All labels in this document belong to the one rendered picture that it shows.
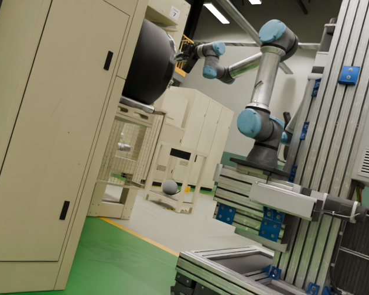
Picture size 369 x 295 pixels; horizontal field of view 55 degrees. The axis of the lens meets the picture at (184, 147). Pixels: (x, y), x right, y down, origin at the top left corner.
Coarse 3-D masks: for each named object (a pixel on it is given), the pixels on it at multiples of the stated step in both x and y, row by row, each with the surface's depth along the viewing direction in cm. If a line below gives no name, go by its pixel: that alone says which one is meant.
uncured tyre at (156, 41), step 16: (144, 32) 212; (160, 32) 220; (144, 48) 208; (160, 48) 214; (144, 64) 208; (160, 64) 214; (128, 80) 212; (144, 80) 212; (160, 80) 218; (128, 96) 219; (144, 96) 221; (160, 96) 231
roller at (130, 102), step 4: (124, 96) 215; (120, 100) 214; (124, 100) 215; (128, 100) 217; (132, 100) 219; (128, 104) 219; (132, 104) 220; (136, 104) 221; (140, 104) 223; (144, 104) 226; (140, 108) 225; (144, 108) 226; (148, 108) 228; (152, 108) 230; (152, 112) 232
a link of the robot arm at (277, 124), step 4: (272, 116) 165; (272, 120) 165; (276, 120) 165; (280, 120) 165; (272, 124) 162; (276, 124) 165; (280, 124) 165; (272, 128) 161; (276, 128) 164; (280, 128) 165; (272, 132) 162; (276, 132) 164; (280, 132) 166; (272, 136) 163; (276, 136) 165; (280, 136) 166; (256, 140) 168; (264, 140) 164; (268, 140) 164; (272, 140) 164; (276, 140) 165; (280, 140) 168; (268, 144) 164; (272, 144) 164; (276, 144) 166
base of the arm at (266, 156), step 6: (258, 144) 166; (264, 144) 165; (252, 150) 168; (258, 150) 165; (264, 150) 164; (270, 150) 164; (276, 150) 167; (252, 156) 165; (258, 156) 164; (264, 156) 163; (270, 156) 164; (276, 156) 167; (258, 162) 163; (264, 162) 162; (270, 162) 163; (276, 162) 166; (276, 168) 167
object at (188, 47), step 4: (184, 44) 203; (188, 44) 200; (196, 44) 201; (200, 44) 198; (184, 48) 203; (188, 48) 200; (192, 48) 200; (196, 48) 195; (184, 52) 202; (188, 52) 199; (192, 52) 199; (196, 52) 195; (184, 56) 200; (188, 56) 200; (196, 56) 196
